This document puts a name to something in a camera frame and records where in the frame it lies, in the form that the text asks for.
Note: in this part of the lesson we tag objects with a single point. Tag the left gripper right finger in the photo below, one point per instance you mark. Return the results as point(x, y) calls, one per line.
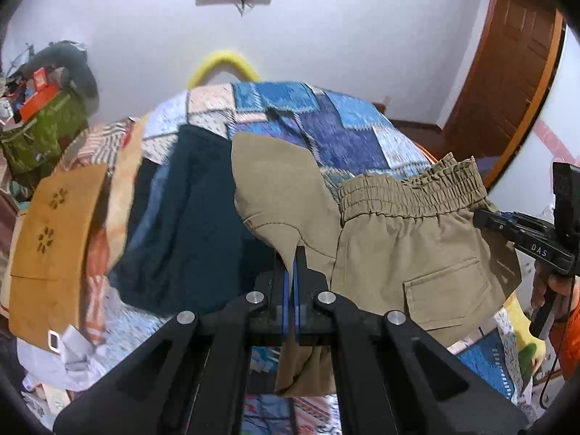
point(391, 376)

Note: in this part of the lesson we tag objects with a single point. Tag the wooden headboard panel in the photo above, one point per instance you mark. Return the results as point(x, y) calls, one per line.
point(47, 272)

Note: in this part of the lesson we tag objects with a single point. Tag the blue patchwork bedsheet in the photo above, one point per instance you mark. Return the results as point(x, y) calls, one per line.
point(311, 119)

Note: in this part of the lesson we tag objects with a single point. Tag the white crumpled cloth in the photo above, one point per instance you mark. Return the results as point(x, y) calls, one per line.
point(75, 365)

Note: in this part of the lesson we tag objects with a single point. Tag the green patterned bag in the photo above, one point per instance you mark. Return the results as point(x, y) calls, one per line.
point(46, 135)

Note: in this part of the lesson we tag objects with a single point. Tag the person's right hand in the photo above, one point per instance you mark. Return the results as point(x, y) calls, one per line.
point(566, 287)

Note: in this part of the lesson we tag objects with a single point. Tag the yellow plush item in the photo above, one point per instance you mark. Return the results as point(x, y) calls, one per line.
point(223, 60)

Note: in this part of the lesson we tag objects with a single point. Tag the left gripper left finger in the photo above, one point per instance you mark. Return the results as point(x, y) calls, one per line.
point(190, 377)

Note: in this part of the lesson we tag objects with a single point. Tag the dark navy garment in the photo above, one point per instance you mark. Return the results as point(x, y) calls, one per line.
point(197, 254)

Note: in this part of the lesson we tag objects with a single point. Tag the brown wooden door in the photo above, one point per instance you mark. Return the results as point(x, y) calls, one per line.
point(507, 83)

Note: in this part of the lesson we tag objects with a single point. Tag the khaki pants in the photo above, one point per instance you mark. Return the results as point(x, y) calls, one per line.
point(381, 242)

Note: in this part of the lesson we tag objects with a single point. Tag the grey plush toy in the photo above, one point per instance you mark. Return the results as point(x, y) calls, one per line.
point(67, 56)

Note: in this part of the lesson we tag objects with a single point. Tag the orange box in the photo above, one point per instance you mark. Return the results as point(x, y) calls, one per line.
point(44, 92)

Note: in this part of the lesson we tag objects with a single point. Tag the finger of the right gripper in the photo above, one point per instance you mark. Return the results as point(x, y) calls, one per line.
point(498, 222)

